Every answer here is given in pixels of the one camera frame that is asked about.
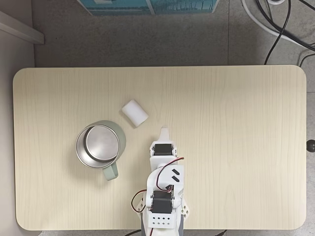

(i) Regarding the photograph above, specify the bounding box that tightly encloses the short black floor cable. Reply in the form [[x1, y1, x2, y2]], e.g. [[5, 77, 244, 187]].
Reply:
[[298, 54, 315, 67]]

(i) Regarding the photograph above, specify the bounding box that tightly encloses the blue printed box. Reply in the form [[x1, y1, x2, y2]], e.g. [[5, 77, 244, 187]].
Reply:
[[77, 0, 220, 17]]

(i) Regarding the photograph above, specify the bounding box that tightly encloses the white shelf board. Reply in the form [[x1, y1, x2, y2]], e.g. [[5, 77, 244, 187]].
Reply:
[[0, 10, 45, 45]]

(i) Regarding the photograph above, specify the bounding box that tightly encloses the long black floor cable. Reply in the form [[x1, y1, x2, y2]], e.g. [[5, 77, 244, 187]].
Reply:
[[255, 0, 315, 49]]

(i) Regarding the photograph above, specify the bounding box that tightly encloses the white dressing roll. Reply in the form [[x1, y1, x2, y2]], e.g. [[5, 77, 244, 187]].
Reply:
[[120, 98, 149, 128]]

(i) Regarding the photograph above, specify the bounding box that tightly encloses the white floor cable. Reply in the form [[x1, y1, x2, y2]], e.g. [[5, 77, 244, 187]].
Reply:
[[240, 0, 315, 48]]

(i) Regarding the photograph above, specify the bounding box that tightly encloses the red black servo wire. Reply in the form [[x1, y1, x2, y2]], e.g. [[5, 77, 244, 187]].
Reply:
[[130, 189, 148, 214], [157, 157, 186, 193]]

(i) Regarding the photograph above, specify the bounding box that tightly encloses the white lattice base plate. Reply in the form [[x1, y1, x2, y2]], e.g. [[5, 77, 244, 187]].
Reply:
[[134, 189, 191, 220]]

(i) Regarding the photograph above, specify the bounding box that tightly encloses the green steel-lined cup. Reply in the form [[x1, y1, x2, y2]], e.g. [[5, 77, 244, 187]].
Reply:
[[75, 119, 127, 182]]

